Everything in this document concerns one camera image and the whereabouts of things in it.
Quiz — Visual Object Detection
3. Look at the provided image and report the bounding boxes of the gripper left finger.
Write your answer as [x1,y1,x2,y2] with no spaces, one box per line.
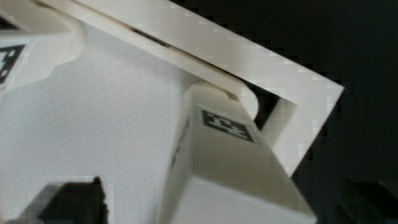
[15,178,109,224]

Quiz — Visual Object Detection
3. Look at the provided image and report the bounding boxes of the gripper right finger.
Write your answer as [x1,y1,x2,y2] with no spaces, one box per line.
[336,180,398,224]

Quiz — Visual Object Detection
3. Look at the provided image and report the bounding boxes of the white leg with tag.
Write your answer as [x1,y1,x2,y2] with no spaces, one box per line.
[0,0,86,94]

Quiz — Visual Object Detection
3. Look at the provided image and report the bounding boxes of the white desk top tray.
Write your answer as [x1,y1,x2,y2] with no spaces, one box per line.
[0,23,194,224]

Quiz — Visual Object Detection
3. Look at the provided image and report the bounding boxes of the white U-shaped fence frame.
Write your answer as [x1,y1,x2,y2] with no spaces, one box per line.
[77,0,344,172]

